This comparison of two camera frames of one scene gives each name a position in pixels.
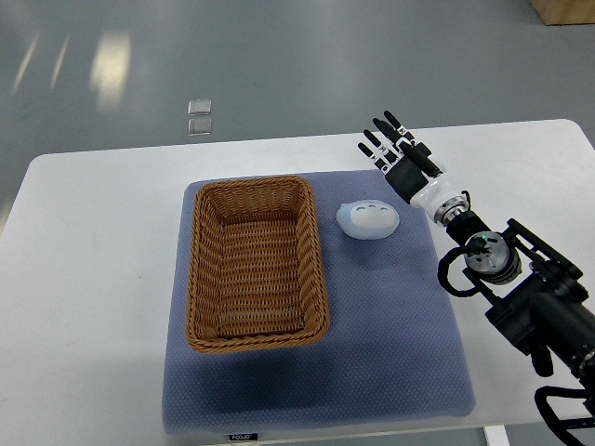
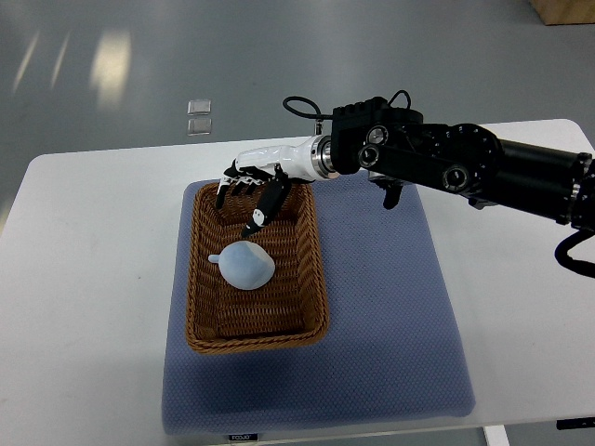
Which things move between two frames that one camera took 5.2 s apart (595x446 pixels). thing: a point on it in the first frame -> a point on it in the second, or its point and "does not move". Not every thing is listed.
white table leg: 495,435 does not move
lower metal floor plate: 199,126 does not move
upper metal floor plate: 199,107 does not move
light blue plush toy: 367,218 -> 244,265
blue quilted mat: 392,355 does not move
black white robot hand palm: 428,192 -> 300,161
